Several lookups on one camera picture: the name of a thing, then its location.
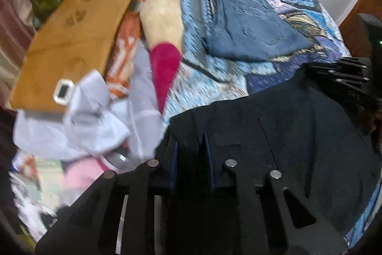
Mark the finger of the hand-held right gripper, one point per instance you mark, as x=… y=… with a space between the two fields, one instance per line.
x=355 y=93
x=343 y=68

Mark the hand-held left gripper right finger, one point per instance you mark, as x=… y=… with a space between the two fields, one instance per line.
x=209 y=155

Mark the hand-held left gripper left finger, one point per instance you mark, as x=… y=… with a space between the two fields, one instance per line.
x=172 y=155

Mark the black pants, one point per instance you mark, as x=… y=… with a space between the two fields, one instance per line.
x=298 y=129

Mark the wooden wardrobe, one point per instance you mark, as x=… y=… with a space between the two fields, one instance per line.
x=358 y=22

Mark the blue patchwork blanket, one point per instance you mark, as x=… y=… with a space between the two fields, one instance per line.
x=203 y=87

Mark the pale lavender white cloth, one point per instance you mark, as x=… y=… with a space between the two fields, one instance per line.
x=98 y=126

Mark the pink cloth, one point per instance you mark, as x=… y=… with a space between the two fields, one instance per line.
x=82 y=178

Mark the blue jeans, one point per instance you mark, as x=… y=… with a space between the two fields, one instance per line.
x=253 y=28

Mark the orange striped cloth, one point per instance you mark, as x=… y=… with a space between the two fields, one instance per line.
x=126 y=43

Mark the small white framed device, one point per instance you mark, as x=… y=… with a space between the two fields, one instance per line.
x=63 y=91

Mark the peach and pink blanket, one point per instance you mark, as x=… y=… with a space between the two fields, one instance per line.
x=164 y=19

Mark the wooden lap table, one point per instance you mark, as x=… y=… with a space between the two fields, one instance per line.
x=74 y=34

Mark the striped pink curtain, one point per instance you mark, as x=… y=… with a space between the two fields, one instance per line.
x=13 y=34

